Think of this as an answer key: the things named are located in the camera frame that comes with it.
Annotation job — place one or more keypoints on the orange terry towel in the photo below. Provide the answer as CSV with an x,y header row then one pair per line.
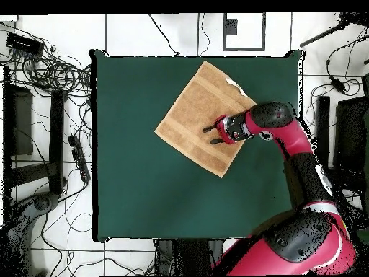
x,y
196,115

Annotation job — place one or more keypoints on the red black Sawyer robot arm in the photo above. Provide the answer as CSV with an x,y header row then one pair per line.
x,y
291,135

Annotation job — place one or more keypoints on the dark green table cloth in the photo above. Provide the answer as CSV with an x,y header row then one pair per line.
x,y
129,187

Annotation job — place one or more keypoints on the black power adapter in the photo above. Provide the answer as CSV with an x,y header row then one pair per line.
x,y
337,84

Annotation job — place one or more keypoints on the black power strip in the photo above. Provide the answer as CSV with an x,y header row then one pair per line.
x,y
79,158

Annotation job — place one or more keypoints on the black tripod leg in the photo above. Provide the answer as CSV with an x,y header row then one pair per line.
x,y
320,36

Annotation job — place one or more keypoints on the grey curved base leg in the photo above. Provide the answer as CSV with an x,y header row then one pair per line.
x,y
40,203

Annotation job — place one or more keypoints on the black rectangular floor frame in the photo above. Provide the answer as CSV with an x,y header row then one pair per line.
x,y
224,34

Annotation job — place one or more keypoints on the black metal stand frame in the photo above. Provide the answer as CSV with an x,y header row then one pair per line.
x,y
56,129
322,129

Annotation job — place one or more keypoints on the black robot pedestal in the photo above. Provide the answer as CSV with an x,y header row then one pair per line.
x,y
190,256

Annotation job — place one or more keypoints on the black network switch box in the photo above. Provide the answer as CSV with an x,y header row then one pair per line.
x,y
24,44

